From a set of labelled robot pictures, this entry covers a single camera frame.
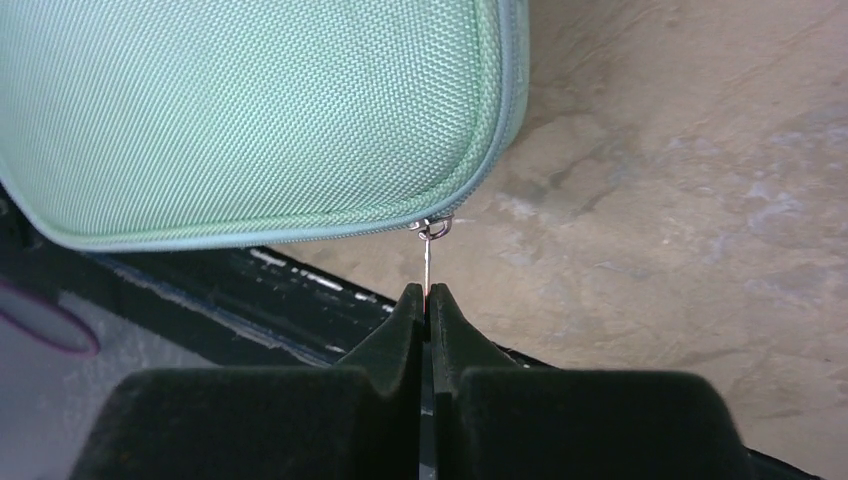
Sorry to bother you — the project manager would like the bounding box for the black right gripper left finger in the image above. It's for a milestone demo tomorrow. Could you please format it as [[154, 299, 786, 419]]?
[[71, 284, 424, 479]]

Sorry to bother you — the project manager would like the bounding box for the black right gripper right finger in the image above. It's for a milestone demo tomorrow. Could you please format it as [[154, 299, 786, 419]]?
[[427, 284, 754, 479]]

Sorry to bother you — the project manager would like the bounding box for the mint green case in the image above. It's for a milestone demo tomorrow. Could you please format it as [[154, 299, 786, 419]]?
[[1, 1, 530, 252]]

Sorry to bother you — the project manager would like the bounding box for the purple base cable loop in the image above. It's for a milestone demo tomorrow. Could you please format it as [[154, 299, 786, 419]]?
[[0, 274, 102, 359]]

